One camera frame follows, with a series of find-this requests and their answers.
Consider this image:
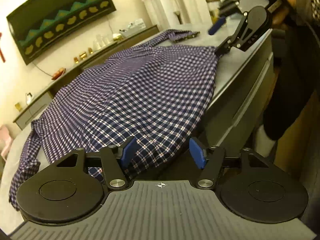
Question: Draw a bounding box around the red hanging ornament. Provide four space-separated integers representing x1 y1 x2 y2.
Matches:
0 32 5 63

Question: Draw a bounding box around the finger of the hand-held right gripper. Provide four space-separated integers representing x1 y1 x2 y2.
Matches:
214 11 265 56
208 0 244 35

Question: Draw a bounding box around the red fruit plate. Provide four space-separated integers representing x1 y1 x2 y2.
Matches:
52 67 66 80

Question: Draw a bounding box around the navy plaid shirt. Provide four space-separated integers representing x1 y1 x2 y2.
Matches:
9 29 220 210

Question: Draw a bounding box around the cream curtain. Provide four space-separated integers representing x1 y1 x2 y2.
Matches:
135 0 213 27

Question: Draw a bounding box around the grey table base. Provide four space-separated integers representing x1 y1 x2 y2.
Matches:
197 29 274 153

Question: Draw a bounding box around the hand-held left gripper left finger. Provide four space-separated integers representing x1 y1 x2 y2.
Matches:
56 137 137 189

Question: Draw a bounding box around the white storage basket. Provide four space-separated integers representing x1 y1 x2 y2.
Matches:
119 19 147 37

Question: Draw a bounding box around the cluster of clear glasses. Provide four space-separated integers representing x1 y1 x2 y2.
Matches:
92 34 112 52

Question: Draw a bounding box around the pink plastic chair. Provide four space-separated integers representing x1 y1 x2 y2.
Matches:
0 125 13 160

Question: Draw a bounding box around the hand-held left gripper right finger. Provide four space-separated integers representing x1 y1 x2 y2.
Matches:
189 137 275 189

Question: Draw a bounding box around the long grey sideboard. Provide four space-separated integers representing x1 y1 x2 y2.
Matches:
14 24 160 130

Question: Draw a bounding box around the person's body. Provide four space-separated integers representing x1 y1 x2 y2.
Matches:
256 0 320 158

